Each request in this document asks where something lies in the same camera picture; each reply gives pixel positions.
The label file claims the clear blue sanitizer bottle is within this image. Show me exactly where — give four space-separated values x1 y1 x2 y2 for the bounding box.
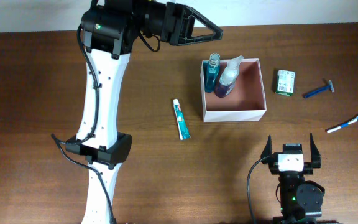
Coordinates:
214 55 244 98

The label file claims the blue disposable razor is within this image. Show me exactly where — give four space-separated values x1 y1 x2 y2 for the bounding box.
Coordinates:
303 80 335 98

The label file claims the blue white toothbrush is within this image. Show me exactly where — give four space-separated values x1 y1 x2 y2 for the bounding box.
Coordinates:
326 115 358 133

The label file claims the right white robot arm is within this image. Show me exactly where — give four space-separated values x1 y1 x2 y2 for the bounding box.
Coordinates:
260 134 325 223

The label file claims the white open cardboard box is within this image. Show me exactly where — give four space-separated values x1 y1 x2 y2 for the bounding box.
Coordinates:
200 58 267 122

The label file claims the teal toothpaste tube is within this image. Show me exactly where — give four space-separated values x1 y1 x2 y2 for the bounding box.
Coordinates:
173 99 191 141

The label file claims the teal mouthwash bottle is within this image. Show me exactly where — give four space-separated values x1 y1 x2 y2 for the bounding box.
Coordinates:
204 53 220 93

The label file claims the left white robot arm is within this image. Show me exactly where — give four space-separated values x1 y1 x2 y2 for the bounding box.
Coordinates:
57 0 223 223

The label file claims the green white soap box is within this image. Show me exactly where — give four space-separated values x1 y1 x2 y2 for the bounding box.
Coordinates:
275 70 296 96

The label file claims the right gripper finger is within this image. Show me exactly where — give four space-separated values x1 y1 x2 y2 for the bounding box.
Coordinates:
310 133 321 169
260 135 272 164

